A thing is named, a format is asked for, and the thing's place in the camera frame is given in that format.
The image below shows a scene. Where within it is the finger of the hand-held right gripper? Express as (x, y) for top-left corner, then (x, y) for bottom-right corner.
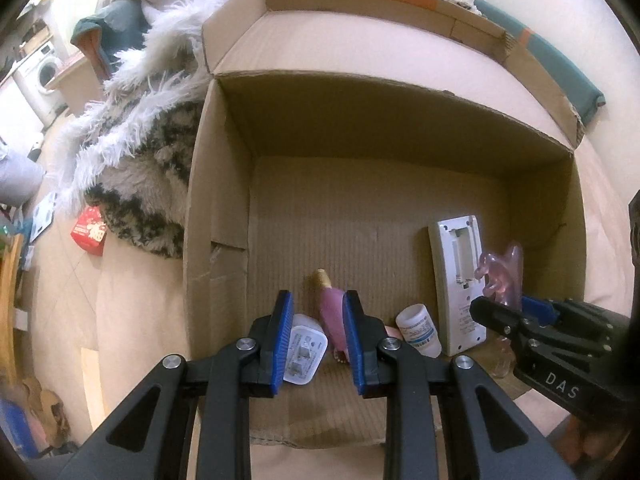
(469, 296), (540, 362)
(520, 295), (630, 332)

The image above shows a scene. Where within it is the fluffy leopard print blanket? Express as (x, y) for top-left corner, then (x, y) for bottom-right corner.
(45, 0), (216, 261)

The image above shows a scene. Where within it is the grey plastic bag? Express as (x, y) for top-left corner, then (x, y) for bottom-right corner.
(0, 152), (46, 208)

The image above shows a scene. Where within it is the person's right hand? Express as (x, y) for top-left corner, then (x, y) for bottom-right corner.
(550, 417), (629, 466)

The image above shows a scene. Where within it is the flat cardboard piece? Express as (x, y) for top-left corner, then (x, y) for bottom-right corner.
(80, 346), (108, 436)

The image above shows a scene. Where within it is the brown slipper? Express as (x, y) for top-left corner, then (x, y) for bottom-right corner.
(22, 377), (71, 448)

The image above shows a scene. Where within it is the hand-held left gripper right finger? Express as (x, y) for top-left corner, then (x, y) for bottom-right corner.
(343, 290), (576, 480)

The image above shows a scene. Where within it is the red gift bag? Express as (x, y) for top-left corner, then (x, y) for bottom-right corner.
(70, 205), (108, 257)

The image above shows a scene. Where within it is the beige wooden cabinet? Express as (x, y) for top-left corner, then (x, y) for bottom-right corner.
(45, 52), (108, 116)

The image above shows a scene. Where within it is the blue bag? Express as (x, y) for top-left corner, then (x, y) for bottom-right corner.
(0, 399), (36, 461)

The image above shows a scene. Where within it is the small white pill bottle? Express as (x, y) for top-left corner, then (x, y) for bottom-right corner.
(395, 304), (443, 359)

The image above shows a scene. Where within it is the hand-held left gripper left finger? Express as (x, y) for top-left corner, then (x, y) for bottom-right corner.
(75, 290), (294, 480)

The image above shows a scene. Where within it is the pink tube with gold tip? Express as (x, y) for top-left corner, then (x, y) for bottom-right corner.
(313, 269), (351, 363)

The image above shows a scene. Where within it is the white washing machine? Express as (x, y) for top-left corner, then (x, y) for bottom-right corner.
(15, 42), (66, 106)

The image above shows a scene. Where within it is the teal pillow with orange stripe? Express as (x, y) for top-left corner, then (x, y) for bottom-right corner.
(70, 0), (151, 81)
(472, 0), (607, 126)

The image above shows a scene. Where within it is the white charger plug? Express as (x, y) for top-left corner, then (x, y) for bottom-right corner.
(282, 313), (329, 387)

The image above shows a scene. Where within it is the wooden chair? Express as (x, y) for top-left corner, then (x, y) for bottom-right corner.
(0, 232), (26, 331)

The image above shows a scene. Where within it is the white remote control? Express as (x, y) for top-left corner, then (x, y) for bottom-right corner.
(427, 215), (488, 358)

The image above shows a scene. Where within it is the cardboard box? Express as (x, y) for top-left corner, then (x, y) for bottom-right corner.
(182, 0), (588, 448)

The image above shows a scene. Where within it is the white bathroom scale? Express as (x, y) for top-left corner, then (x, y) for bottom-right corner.
(29, 192), (58, 243)

